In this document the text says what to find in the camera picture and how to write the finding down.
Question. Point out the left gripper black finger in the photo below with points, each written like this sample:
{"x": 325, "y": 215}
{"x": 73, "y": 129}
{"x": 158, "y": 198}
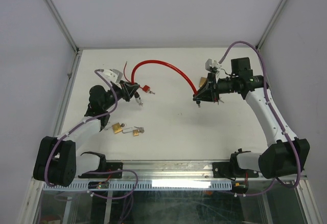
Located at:
{"x": 127, "y": 86}
{"x": 133, "y": 94}

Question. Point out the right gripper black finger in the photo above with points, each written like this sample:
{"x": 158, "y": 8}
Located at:
{"x": 206, "y": 96}
{"x": 208, "y": 89}

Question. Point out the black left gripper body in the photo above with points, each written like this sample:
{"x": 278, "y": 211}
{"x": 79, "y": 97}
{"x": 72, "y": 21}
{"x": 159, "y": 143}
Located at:
{"x": 111, "y": 101}

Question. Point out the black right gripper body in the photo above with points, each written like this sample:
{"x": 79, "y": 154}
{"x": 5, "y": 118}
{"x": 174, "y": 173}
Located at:
{"x": 226, "y": 85}

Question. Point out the large brass padlock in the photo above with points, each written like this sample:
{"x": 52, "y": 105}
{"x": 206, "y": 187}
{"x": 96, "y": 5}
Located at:
{"x": 202, "y": 81}

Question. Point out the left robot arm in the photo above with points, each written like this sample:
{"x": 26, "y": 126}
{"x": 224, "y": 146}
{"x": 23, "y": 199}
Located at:
{"x": 57, "y": 161}

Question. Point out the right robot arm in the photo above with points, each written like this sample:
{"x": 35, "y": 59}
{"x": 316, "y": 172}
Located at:
{"x": 286, "y": 153}

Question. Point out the medium brass padlock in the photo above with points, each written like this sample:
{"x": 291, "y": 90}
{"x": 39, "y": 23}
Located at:
{"x": 118, "y": 127}

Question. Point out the small brass padlock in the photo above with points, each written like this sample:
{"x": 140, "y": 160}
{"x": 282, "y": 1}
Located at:
{"x": 131, "y": 130}

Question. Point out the cable lock keys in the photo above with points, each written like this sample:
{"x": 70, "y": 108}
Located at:
{"x": 139, "y": 100}

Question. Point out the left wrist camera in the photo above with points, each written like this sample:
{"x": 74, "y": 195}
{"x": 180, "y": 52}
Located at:
{"x": 113, "y": 75}

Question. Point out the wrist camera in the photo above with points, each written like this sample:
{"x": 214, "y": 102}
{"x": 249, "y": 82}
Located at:
{"x": 113, "y": 75}
{"x": 213, "y": 66}

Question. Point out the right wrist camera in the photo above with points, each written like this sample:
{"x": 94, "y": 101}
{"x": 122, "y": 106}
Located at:
{"x": 213, "y": 66}

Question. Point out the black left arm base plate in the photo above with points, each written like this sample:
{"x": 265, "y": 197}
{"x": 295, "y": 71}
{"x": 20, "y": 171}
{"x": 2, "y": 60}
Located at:
{"x": 103, "y": 171}

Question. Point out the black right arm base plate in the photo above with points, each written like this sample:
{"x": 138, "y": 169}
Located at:
{"x": 231, "y": 172}

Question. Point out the aluminium mounting rail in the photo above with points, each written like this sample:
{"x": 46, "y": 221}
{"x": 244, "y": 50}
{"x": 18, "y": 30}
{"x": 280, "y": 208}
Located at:
{"x": 147, "y": 170}

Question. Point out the white slotted cable duct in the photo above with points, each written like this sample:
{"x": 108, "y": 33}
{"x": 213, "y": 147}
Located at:
{"x": 152, "y": 185}

